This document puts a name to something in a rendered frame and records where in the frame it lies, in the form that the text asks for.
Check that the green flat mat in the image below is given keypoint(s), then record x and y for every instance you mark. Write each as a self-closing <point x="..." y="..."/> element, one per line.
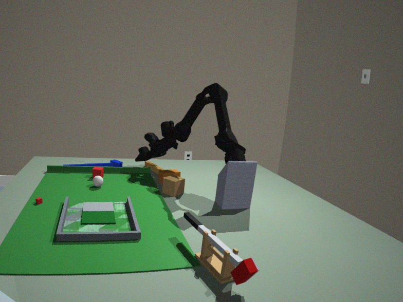
<point x="31" y="246"/>

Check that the white golf ball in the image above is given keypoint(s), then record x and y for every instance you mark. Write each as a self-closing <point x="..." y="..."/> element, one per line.
<point x="97" y="181"/>

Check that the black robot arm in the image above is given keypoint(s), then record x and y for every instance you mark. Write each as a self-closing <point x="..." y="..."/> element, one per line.
<point x="225" y="140"/>

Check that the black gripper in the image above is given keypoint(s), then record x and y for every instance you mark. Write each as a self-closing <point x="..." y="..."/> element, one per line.
<point x="156" y="150"/>

